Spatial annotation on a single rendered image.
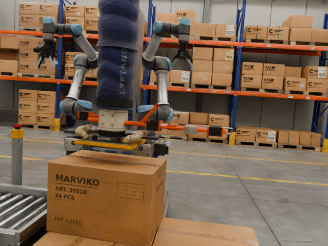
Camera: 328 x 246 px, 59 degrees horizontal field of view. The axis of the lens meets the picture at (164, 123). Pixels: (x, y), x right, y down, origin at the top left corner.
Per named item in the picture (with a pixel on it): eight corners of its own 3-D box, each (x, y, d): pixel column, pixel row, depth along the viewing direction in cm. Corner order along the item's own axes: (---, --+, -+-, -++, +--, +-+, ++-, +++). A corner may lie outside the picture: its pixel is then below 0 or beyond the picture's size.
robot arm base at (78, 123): (77, 128, 239) (78, 115, 239) (95, 129, 238) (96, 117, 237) (70, 130, 224) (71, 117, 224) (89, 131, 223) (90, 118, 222)
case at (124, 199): (45, 231, 166) (47, 162, 162) (79, 205, 205) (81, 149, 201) (148, 248, 155) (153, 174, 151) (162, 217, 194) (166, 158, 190)
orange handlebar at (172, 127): (69, 121, 175) (69, 114, 175) (91, 117, 205) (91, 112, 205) (226, 135, 158) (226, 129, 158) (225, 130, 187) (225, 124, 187)
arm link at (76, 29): (104, 71, 244) (74, 31, 201) (92, 71, 247) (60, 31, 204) (108, 60, 248) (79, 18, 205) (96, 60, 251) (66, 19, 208)
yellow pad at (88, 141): (73, 143, 164) (73, 134, 163) (82, 141, 173) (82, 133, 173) (132, 150, 157) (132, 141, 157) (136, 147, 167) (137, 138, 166)
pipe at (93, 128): (75, 136, 165) (76, 127, 165) (94, 132, 190) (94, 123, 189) (133, 143, 159) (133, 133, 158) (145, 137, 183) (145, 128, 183)
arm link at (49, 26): (57, 19, 205) (49, 15, 197) (57, 35, 206) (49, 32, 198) (49, 19, 207) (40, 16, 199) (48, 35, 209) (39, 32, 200)
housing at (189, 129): (183, 133, 162) (184, 125, 162) (185, 132, 169) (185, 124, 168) (196, 134, 161) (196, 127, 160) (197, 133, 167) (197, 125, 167)
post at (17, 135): (9, 248, 243) (10, 129, 233) (14, 244, 250) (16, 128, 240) (16, 249, 242) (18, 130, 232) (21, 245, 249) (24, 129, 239)
